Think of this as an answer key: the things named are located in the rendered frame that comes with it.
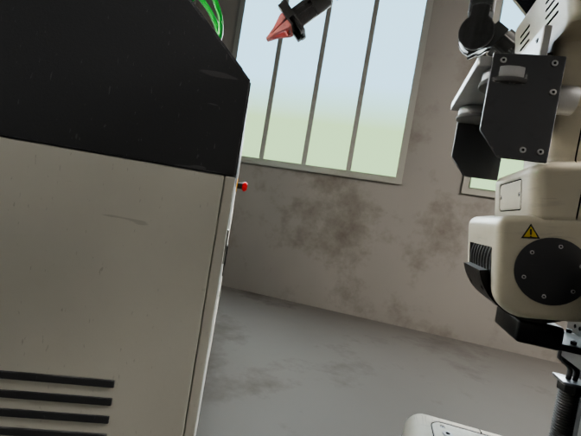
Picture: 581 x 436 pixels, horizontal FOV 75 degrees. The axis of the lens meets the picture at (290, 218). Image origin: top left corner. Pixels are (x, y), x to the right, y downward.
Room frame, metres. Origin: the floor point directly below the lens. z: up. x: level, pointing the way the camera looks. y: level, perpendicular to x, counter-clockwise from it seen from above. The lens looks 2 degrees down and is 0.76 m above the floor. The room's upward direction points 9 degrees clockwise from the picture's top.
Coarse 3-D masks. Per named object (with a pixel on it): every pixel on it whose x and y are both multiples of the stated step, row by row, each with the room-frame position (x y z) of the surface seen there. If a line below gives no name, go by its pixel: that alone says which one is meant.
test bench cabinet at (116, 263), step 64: (0, 192) 0.57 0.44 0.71; (64, 192) 0.58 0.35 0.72; (128, 192) 0.60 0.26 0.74; (192, 192) 0.61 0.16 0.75; (0, 256) 0.57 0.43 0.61; (64, 256) 0.59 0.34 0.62; (128, 256) 0.60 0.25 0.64; (192, 256) 0.62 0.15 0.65; (0, 320) 0.57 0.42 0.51; (64, 320) 0.59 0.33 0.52; (128, 320) 0.60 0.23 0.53; (192, 320) 0.62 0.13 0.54; (0, 384) 0.58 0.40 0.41; (64, 384) 0.59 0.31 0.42; (128, 384) 0.61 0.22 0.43; (192, 384) 0.62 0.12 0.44
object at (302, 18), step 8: (304, 0) 1.06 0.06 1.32; (296, 8) 1.06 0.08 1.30; (304, 8) 1.05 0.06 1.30; (312, 8) 1.05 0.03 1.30; (296, 16) 1.05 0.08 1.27; (304, 16) 1.06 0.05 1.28; (312, 16) 1.07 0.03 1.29; (296, 24) 1.06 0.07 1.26; (304, 24) 1.08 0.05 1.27; (304, 32) 1.07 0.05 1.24
